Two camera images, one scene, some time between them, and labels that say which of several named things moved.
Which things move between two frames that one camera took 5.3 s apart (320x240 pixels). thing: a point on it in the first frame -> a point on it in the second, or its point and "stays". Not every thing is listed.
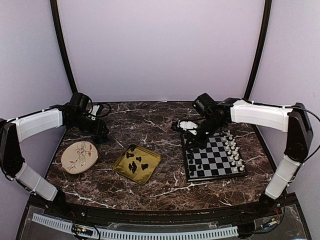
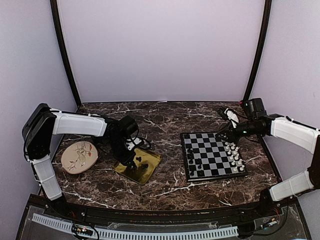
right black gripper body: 203,142 -> 235,137
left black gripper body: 88,128 -> 119,152
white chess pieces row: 233,151 stays
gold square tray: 137,164 stays
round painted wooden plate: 79,157 stays
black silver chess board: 222,158 stays
